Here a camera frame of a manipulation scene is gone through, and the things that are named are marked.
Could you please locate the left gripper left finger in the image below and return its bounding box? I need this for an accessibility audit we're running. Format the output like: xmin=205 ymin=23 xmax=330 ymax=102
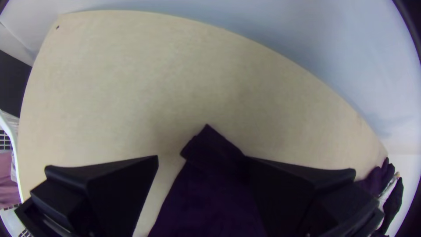
xmin=29 ymin=155 xmax=160 ymax=237

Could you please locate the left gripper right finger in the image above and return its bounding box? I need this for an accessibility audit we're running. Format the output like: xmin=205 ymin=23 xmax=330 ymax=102
xmin=245 ymin=156 xmax=385 ymax=237

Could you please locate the black t-shirt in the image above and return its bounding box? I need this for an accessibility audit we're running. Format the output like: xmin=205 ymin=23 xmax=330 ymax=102
xmin=148 ymin=124 xmax=269 ymax=237

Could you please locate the heap of black white clothes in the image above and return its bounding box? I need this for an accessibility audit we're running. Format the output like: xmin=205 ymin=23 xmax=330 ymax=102
xmin=355 ymin=157 xmax=404 ymax=236

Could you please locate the heap of grey pink clothes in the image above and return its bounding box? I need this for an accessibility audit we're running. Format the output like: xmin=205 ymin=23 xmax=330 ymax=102
xmin=0 ymin=151 xmax=22 ymax=208

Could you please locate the white laundry basket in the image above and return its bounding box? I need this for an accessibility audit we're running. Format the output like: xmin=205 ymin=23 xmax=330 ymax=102
xmin=0 ymin=108 xmax=34 ymax=237

